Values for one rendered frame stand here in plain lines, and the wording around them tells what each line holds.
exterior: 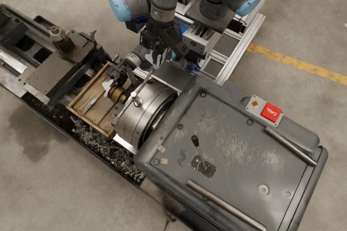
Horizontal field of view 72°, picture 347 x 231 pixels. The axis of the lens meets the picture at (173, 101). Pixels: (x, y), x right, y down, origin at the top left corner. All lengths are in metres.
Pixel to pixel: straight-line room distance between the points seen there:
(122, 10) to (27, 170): 1.82
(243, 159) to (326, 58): 2.20
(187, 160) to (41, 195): 1.71
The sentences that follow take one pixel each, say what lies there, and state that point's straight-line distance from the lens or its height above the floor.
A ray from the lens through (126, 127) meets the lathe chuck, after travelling 0.99.
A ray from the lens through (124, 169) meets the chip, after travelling 1.60.
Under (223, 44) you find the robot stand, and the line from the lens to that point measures 2.41.
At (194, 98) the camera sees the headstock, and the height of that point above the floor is 1.25.
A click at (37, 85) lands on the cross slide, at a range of 1.48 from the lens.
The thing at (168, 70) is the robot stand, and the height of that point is 0.21.
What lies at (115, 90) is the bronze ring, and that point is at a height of 1.12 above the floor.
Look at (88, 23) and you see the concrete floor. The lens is 2.97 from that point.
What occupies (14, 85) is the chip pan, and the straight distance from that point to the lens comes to 2.13.
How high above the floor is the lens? 2.11
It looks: 67 degrees down
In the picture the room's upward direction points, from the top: 1 degrees counter-clockwise
